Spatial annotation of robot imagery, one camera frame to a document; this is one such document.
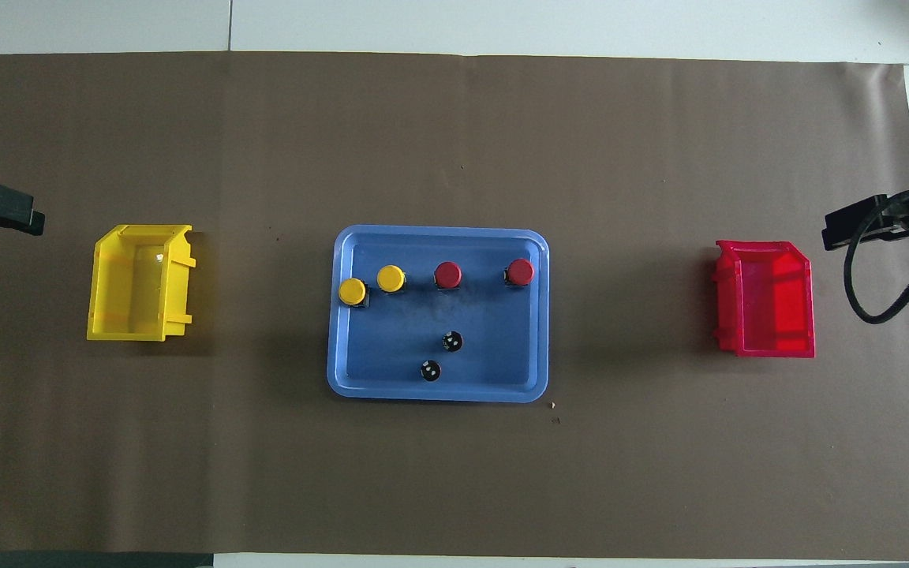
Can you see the blue plastic tray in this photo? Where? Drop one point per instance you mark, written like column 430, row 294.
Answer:
column 391, row 355

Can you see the red push button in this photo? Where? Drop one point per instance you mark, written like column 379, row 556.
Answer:
column 447, row 275
column 519, row 272

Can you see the yellow plastic storage bin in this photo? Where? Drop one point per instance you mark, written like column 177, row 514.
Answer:
column 131, row 284

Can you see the black cylindrical capacitor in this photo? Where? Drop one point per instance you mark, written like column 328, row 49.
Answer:
column 430, row 371
column 452, row 341

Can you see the red plastic storage bin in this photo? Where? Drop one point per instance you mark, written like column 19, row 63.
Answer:
column 778, row 300

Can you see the yellow push button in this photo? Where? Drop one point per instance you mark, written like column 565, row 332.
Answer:
column 390, row 278
column 352, row 292

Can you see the brown paper table mat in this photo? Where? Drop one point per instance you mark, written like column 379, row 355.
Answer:
column 454, row 473

